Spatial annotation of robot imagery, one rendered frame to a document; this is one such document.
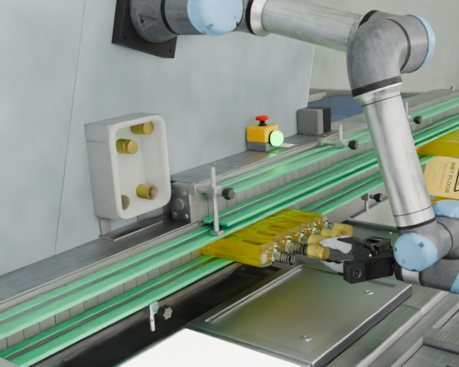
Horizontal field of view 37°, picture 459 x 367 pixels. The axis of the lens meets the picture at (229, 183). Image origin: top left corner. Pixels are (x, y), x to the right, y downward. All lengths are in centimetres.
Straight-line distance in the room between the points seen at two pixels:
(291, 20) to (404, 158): 43
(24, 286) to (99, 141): 37
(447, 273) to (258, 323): 43
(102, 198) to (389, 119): 69
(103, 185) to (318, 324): 58
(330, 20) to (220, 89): 54
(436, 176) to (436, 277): 357
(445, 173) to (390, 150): 373
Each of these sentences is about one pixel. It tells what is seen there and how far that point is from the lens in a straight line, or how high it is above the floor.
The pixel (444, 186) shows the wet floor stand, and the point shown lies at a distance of 503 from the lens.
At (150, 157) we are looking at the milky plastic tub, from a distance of 171.
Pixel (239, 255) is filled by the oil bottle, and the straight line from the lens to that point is 168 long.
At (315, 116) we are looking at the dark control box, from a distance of 224.
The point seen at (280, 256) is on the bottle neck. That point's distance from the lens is 163.
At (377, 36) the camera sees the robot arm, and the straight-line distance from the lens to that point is 135.
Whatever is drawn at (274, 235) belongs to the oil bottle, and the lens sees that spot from 169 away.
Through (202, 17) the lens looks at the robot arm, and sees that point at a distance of 154.
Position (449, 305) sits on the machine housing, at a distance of 176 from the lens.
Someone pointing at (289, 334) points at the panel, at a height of 121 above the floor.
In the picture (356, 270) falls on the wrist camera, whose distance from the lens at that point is 151.
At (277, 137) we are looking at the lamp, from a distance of 202.
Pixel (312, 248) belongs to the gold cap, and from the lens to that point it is 164.
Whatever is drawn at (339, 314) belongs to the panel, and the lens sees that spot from 164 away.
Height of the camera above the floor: 200
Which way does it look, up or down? 38 degrees down
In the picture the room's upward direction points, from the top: 98 degrees clockwise
